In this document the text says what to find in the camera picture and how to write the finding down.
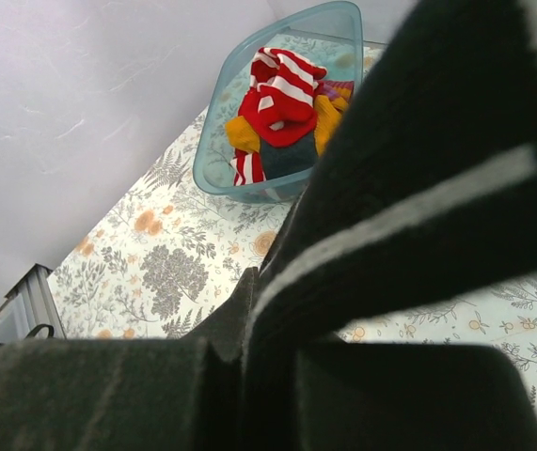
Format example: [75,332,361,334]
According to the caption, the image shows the mustard yellow sock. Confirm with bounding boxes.
[225,116,261,153]
[314,95,349,156]

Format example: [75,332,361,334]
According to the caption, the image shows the maroon purple striped sock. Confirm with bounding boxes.
[316,80,355,102]

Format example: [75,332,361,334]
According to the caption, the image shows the navy blue sock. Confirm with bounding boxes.
[259,132,318,179]

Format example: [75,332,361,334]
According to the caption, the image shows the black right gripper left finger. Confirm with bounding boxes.
[0,268,258,450]

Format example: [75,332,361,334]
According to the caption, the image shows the red white striped sock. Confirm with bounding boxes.
[230,148,282,202]
[239,47,327,148]

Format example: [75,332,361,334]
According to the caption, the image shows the teal transparent plastic basin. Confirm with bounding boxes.
[193,1,363,203]

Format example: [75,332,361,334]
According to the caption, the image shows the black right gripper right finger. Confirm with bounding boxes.
[293,342,537,451]

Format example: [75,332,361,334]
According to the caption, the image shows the black white striped sock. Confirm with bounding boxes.
[244,0,537,358]

